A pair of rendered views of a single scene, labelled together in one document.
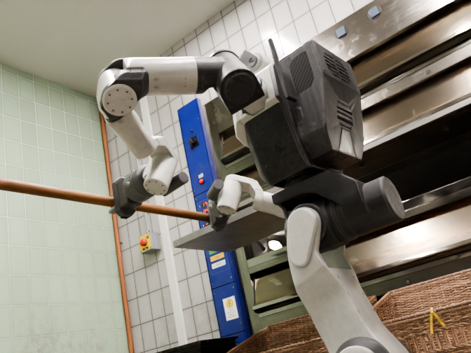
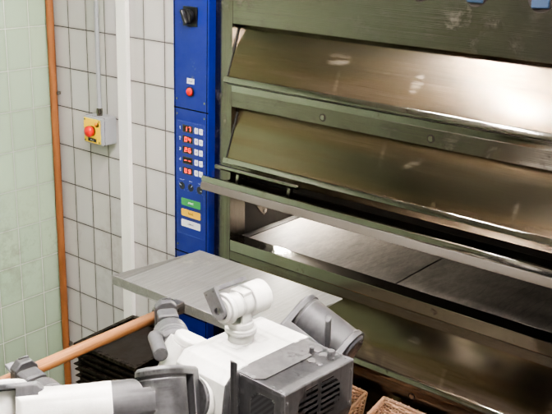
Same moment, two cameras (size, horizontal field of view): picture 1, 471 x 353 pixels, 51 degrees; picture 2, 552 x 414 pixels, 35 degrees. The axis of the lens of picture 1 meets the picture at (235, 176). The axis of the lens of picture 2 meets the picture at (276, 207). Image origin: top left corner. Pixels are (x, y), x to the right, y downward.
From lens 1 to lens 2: 1.60 m
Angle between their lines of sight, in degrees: 40
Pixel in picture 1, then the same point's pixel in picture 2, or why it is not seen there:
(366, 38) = (508, 35)
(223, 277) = (193, 245)
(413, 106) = (520, 198)
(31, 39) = not seen: outside the picture
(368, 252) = (381, 334)
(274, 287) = not seen: hidden behind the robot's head
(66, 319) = not seen: outside the picture
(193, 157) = (185, 43)
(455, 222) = (494, 373)
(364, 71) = (481, 91)
